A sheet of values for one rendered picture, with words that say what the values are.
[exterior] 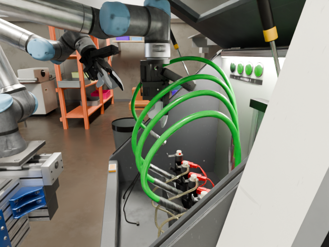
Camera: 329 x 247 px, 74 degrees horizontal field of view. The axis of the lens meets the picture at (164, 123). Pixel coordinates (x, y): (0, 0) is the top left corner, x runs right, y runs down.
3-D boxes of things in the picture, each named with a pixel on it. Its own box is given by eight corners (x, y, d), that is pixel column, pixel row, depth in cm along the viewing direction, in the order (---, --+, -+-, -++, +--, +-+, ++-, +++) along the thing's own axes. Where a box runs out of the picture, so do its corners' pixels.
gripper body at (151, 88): (140, 97, 71) (139, 59, 67) (166, 96, 72) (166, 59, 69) (142, 102, 64) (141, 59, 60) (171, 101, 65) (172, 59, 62)
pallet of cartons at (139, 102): (174, 102, 682) (175, 86, 667) (178, 109, 594) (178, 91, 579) (131, 103, 674) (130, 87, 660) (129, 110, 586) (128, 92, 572)
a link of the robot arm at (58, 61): (35, 51, 87) (54, 32, 85) (49, 51, 98) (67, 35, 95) (50, 67, 89) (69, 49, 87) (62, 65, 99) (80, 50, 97)
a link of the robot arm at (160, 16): (134, 0, 60) (159, 5, 65) (136, 43, 63) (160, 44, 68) (151, -6, 54) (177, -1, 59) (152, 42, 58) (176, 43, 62)
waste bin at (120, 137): (147, 153, 332) (146, 117, 315) (143, 167, 290) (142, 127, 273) (118, 152, 333) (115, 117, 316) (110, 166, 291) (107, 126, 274)
